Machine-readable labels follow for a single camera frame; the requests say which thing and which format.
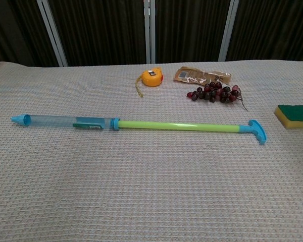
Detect brown snack packet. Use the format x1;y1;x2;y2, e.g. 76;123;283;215
173;66;232;85

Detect beige woven tablecloth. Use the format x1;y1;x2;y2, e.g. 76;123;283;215
0;59;303;242

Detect black folding screen panel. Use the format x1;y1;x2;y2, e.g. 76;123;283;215
149;0;239;64
43;0;151;68
226;0;303;63
0;0;64;68

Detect bunch of dark red grapes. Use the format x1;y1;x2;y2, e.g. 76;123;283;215
186;81;249;112

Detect green and blue air pump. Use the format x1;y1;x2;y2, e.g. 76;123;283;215
10;113;121;132

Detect green plastic tube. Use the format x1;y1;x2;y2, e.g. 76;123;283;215
73;116;268;146

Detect yellow tape measure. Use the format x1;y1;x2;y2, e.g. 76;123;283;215
135;66;165;98

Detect green and yellow sponge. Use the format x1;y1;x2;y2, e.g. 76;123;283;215
274;103;303;130

